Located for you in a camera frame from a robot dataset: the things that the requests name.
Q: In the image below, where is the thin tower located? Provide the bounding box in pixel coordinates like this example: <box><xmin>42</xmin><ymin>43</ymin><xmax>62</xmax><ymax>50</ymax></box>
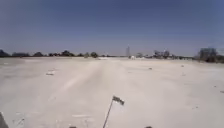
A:
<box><xmin>125</xmin><ymin>45</ymin><xmax>131</xmax><ymax>59</ymax></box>

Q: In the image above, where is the row of trees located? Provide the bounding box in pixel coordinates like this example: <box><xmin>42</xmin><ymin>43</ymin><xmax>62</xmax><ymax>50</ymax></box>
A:
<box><xmin>0</xmin><ymin>47</ymin><xmax>224</xmax><ymax>64</ymax></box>

